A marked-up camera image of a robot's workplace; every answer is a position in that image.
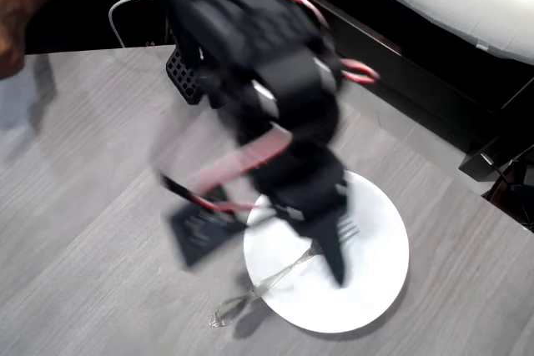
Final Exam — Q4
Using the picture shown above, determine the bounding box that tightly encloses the ornate metal fork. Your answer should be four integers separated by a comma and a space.
208, 218, 360, 328

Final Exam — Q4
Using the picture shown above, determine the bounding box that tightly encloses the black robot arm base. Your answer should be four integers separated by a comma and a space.
164, 44, 210, 108

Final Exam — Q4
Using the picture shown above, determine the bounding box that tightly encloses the white round bowl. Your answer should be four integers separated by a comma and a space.
242, 168, 410, 335

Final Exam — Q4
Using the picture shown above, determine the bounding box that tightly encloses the person's hand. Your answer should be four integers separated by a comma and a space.
0, 0, 43, 80

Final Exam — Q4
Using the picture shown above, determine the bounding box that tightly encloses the black furniture foot block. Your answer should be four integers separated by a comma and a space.
458, 150, 515, 184

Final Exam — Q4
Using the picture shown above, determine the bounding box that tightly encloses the red white gripper servo cable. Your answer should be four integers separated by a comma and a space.
160, 124, 294, 214

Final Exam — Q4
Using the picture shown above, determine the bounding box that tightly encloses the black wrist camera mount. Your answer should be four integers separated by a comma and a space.
168, 200, 248, 268

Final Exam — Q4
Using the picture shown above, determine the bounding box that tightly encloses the red white base servo cable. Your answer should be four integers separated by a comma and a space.
261, 0, 381, 85

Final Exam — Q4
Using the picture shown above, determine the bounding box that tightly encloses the black furniture frame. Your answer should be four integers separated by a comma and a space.
258, 0, 534, 157

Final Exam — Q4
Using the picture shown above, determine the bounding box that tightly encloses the white power cable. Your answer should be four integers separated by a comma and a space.
108, 0, 167, 49

